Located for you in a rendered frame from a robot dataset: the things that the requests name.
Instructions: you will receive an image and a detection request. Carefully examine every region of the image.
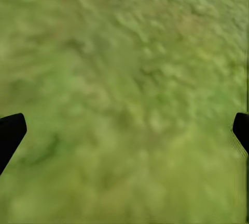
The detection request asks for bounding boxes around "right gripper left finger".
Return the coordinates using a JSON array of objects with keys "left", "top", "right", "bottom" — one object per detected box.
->
[{"left": 0, "top": 113, "right": 27, "bottom": 175}]

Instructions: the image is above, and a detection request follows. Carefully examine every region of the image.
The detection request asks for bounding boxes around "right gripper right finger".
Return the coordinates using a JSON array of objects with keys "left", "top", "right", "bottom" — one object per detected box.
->
[{"left": 232, "top": 113, "right": 249, "bottom": 154}]

